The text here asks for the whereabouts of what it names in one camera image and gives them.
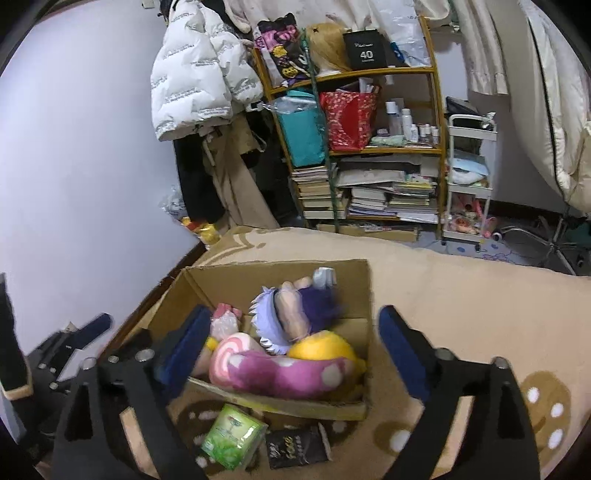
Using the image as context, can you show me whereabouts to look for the flat cardboard box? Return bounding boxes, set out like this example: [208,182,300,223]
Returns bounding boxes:
[315,222,422,244]

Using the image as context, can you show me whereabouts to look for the black panel with tan edge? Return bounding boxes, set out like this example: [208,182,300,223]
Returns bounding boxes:
[0,272,35,402]

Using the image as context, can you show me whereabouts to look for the white trolley cart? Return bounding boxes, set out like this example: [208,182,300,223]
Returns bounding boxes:
[440,112,499,253]

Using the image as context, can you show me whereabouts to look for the blond wig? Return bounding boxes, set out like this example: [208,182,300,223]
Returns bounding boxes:
[304,23,352,78]

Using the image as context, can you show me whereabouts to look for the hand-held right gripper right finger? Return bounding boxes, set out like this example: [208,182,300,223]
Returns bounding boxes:
[378,305,541,480]

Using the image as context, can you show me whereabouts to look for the blue floral floor mat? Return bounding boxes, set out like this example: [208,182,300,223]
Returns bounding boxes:
[422,230,513,266]

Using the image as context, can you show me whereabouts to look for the cream office chair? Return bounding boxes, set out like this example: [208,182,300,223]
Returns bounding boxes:
[493,0,591,278]

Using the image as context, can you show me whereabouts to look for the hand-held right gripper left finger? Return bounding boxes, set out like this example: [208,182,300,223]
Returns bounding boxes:
[51,305,213,480]

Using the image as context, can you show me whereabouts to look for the stack of old books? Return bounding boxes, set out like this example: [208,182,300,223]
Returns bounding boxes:
[290,163,350,221]

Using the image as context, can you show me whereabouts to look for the black labelled box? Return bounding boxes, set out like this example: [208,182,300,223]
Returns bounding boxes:
[342,28,389,72]

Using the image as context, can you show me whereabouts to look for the cardboard box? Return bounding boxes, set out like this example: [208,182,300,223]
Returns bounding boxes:
[315,222,422,244]
[99,258,374,422]

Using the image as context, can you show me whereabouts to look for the pink spotted plush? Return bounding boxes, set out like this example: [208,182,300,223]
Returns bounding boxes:
[228,349,357,401]

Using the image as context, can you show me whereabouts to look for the plastic bag of toys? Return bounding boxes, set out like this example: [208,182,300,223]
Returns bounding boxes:
[158,185,223,246]

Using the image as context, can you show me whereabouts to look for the clear plastic bag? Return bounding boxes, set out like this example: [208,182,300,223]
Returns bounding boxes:
[368,0,435,68]

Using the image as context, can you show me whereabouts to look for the green tissue pack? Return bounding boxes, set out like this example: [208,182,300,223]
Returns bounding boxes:
[200,403,269,472]

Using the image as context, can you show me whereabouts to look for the pink swirl roll plush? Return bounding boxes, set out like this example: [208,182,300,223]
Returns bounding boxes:
[207,333,269,385]

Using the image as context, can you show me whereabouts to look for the red gift bag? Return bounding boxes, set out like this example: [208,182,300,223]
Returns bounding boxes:
[318,89,380,153]

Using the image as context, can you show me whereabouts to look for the purple haired plush doll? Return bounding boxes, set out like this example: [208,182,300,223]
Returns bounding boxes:
[250,276,343,357]

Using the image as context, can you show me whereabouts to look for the purple printed bag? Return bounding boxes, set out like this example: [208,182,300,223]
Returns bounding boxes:
[255,15,311,89]

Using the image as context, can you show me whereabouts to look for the black tissue pack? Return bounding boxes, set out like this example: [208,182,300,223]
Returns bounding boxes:
[264,424,334,470]

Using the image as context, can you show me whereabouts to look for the white puffer jacket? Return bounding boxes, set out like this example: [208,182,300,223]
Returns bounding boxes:
[150,0,265,142]

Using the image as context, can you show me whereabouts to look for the yellow plush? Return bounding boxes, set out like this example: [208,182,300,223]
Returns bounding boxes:
[287,332,367,377]

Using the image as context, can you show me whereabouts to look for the black hanging coat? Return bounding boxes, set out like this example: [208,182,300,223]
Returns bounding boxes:
[172,131,228,223]

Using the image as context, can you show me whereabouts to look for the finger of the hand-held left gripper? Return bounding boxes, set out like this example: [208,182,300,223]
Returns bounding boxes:
[34,313,114,393]

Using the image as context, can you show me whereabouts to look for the wooden shelf rack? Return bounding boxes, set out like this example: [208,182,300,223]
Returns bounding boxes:
[250,15,450,241]

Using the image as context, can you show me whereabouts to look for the pink tissue pack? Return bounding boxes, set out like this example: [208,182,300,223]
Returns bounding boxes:
[209,302,244,339]

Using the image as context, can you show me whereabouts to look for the pile of magazines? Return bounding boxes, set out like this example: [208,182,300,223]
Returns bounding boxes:
[336,156,443,225]

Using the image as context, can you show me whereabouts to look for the green pole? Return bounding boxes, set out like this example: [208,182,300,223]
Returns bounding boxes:
[299,27,343,232]

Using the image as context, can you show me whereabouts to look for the teal bag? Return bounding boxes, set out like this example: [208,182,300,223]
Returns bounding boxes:
[274,89,329,169]

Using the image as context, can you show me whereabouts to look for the row of small bottles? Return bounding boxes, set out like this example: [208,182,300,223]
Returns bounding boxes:
[385,100,443,145]

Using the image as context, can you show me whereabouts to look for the beige trench coat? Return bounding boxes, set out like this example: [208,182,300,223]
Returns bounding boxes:
[202,114,281,230]

